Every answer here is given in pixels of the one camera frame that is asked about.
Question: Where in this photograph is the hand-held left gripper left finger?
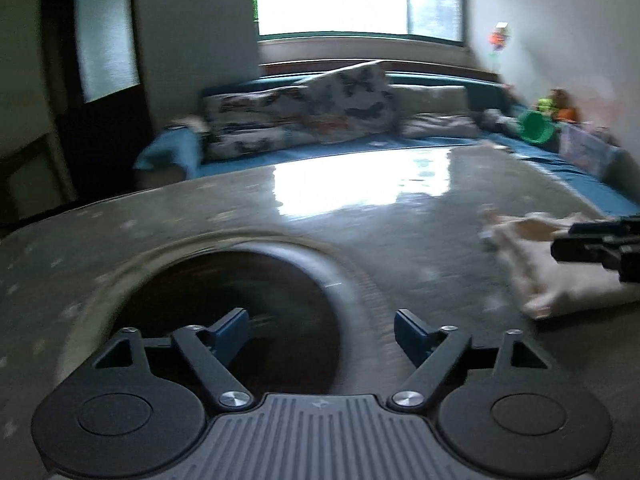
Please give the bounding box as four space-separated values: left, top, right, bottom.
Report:
92 308 254 411

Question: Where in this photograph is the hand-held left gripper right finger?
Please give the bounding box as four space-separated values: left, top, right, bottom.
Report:
387 310 552 410

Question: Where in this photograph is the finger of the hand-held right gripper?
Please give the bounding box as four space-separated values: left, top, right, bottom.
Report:
567 216 640 236
550 236 640 283

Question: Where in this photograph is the cream cloth garment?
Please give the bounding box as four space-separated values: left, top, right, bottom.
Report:
477 210 640 320

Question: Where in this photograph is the dark round table opening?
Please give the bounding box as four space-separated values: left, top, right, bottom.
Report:
107 250 351 396

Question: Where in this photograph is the clear plastic storage box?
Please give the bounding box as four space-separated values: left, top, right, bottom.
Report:
557 122 621 181

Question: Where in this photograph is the green plastic bucket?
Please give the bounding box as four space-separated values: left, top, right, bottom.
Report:
517 110 556 146

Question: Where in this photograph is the teddy bear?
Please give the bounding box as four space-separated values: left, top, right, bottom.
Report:
535 89 568 116

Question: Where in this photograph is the grey plush toy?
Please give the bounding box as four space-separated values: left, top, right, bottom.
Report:
482 109 521 131

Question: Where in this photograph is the blue sofa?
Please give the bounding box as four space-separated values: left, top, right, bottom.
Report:
132 60 640 218

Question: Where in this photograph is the beige pillow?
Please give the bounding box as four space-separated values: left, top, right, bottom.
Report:
387 84 483 138

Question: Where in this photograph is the long butterfly print pillow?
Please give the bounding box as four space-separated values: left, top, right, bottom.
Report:
200 85 321 161

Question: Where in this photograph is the colourful pinwheel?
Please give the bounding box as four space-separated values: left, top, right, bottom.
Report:
487 22 513 56

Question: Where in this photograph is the dark wooden door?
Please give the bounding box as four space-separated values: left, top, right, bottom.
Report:
42 0 153 196

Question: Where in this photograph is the square butterfly print pillow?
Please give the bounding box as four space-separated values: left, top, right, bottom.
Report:
295 60 396 141

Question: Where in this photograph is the dark wooden frame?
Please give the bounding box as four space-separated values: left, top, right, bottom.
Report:
0 135 78 226

